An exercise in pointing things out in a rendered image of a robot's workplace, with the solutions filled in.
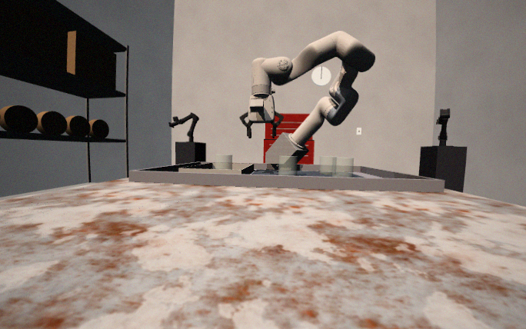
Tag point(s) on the clear glass jar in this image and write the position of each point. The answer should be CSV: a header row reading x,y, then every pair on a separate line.
x,y
223,162
288,165
326,165
342,167

